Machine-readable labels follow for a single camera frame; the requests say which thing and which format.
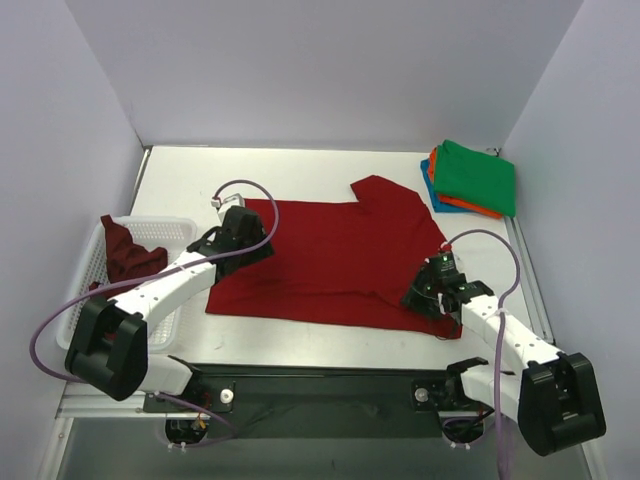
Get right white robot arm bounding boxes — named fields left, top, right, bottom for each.
left=402, top=251, right=606, bottom=456

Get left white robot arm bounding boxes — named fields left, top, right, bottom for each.
left=64, top=205, right=274, bottom=412

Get white plastic basket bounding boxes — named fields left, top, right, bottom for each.
left=56, top=216, right=197, bottom=353

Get blue folded t-shirt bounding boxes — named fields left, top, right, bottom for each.
left=420, top=159, right=471, bottom=213

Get orange folded t-shirt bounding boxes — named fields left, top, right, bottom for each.
left=428, top=148, right=502, bottom=219

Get green folded t-shirt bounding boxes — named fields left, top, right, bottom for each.
left=435, top=140, right=516, bottom=217

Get dark red t-shirt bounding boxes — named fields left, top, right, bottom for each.
left=100, top=215, right=168, bottom=283

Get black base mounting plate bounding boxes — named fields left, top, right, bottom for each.
left=143, top=364, right=493, bottom=443

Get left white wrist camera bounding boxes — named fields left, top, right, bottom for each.
left=210, top=193, right=245, bottom=218

